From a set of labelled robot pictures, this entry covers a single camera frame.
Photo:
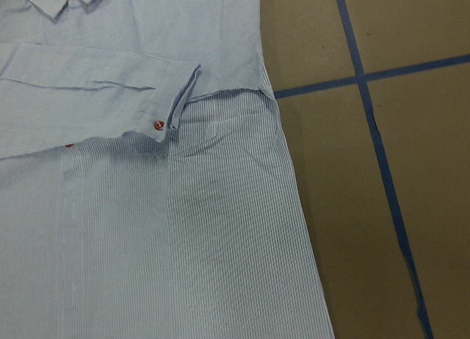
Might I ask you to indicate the blue striped button shirt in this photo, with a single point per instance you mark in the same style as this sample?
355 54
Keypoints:
147 189

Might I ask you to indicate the brown paper table cover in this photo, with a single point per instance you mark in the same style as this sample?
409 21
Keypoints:
373 98

